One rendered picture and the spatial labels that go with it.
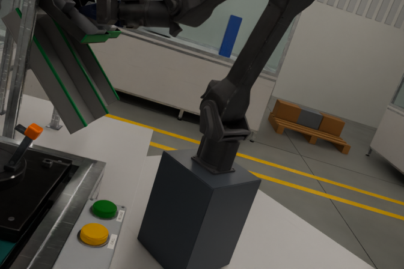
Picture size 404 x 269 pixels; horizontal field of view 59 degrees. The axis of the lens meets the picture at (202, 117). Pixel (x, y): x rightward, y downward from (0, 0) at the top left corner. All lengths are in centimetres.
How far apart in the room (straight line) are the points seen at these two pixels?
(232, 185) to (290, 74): 873
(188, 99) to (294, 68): 518
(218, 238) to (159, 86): 392
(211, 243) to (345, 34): 907
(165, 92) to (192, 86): 35
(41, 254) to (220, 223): 30
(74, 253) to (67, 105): 37
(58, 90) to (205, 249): 45
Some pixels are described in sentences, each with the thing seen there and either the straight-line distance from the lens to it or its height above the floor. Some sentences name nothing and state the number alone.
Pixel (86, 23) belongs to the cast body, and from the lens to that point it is 84.
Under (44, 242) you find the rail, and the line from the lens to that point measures 57.
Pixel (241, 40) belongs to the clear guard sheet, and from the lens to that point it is 446.
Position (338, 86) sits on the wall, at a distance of 972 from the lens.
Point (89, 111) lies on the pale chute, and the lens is 94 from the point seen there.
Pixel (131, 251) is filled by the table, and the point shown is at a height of 86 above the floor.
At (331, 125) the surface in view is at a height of 29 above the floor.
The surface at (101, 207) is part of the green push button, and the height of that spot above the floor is 97.
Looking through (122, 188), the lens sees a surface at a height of 86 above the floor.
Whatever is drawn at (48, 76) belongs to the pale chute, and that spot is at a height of 110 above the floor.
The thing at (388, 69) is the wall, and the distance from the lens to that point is 1012.
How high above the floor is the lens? 131
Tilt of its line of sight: 15 degrees down
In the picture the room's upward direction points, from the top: 18 degrees clockwise
